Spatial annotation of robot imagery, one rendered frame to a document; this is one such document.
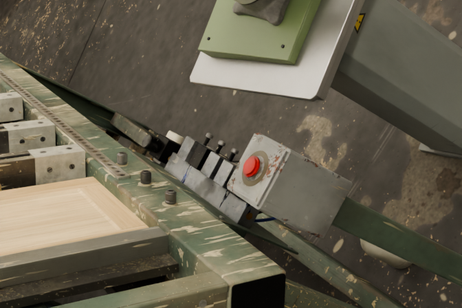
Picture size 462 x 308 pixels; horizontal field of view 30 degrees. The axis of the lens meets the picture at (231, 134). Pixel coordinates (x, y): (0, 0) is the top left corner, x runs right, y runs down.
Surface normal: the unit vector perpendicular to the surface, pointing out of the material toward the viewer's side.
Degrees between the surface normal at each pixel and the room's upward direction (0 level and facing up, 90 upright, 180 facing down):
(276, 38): 4
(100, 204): 59
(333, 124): 0
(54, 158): 90
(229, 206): 0
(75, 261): 90
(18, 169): 90
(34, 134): 90
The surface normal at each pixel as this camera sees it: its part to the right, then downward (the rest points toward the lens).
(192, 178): -0.73, -0.38
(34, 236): 0.03, -0.95
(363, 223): 0.49, 0.28
